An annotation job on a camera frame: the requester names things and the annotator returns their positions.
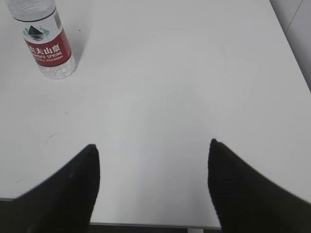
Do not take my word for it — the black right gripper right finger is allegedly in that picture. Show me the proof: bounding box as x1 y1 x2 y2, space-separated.
207 139 311 233

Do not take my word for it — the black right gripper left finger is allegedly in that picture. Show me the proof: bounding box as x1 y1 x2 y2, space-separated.
0 144 100 233

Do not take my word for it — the Nongfu Spring water bottle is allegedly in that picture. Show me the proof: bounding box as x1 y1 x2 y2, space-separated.
6 0 76 80

